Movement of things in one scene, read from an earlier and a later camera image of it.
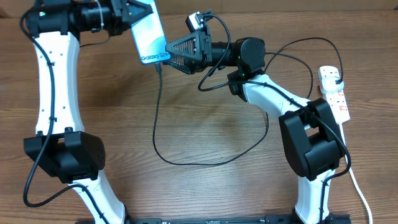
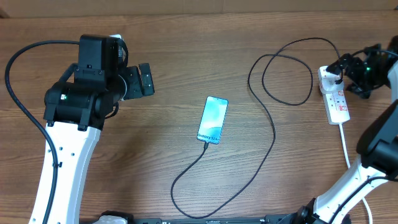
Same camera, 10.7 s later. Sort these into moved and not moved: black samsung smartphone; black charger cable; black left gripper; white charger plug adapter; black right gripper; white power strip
Moved: black charger cable; black right gripper; black left gripper; black samsung smartphone
Not moved: white charger plug adapter; white power strip
